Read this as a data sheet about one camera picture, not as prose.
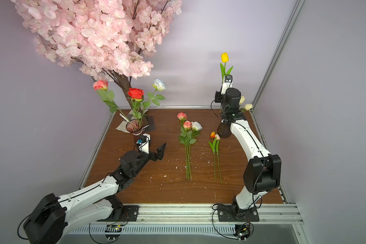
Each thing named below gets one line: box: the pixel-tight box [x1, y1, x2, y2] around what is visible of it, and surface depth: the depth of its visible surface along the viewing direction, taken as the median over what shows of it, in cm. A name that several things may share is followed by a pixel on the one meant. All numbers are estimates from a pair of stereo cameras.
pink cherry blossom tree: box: [10, 0, 183, 116], surface depth 50 cm
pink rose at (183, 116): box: [176, 111, 188, 178], surface depth 105 cm
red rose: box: [127, 87, 145, 127], surface depth 78 cm
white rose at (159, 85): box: [142, 77, 168, 109], surface depth 79 cm
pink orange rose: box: [93, 79, 130, 124], surface depth 78 cm
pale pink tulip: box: [214, 133, 223, 185], surface depth 99 cm
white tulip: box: [244, 103, 254, 111], surface depth 83 cm
